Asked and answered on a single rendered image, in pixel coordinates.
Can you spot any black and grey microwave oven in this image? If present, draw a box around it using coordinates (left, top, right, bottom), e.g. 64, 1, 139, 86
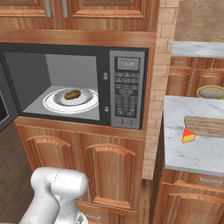
0, 42, 150, 131

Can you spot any silver upper cupboard handle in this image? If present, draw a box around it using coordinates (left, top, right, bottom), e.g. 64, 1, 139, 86
61, 0, 70, 18
45, 0, 53, 18

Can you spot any silver cupboard handle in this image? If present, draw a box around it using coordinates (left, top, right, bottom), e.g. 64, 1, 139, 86
61, 0, 70, 18
45, 0, 53, 18
86, 179, 92, 204

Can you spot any wooden island cupboard door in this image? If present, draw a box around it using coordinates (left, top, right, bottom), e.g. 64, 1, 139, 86
153, 182, 224, 224

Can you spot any black microwave door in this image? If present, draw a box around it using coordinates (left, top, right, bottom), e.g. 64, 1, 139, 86
0, 58, 19, 133

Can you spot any grey plate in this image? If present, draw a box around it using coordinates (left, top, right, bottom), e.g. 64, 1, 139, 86
52, 88, 95, 107

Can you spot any wooden island drawer front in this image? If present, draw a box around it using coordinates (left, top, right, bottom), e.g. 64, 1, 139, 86
183, 171, 224, 191

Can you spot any silver island drawer handle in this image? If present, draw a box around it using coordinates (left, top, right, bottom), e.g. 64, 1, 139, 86
199, 176, 224, 185

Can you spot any white glass turntable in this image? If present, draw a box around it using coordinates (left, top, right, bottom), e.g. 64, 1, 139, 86
42, 87, 100, 115

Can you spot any wooden cutting board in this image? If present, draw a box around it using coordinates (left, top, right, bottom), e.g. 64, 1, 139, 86
183, 115, 224, 139

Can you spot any silver lower cupboard handle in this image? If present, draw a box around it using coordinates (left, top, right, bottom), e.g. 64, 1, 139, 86
86, 179, 92, 204

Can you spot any orange and yellow cheese wedge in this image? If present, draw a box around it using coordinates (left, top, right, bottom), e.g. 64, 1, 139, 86
181, 129, 196, 144

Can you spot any brown baked potato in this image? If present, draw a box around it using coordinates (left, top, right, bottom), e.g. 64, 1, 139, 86
64, 89, 82, 101

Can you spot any wooden upper cupboard door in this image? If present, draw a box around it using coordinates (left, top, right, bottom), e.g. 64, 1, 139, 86
0, 0, 56, 31
60, 0, 160, 33

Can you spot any wooden cupboard run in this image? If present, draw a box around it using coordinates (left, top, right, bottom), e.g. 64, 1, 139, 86
165, 55, 224, 99

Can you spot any wooden lower cupboard door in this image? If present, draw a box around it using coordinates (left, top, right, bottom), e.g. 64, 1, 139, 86
16, 124, 81, 203
78, 131, 146, 212

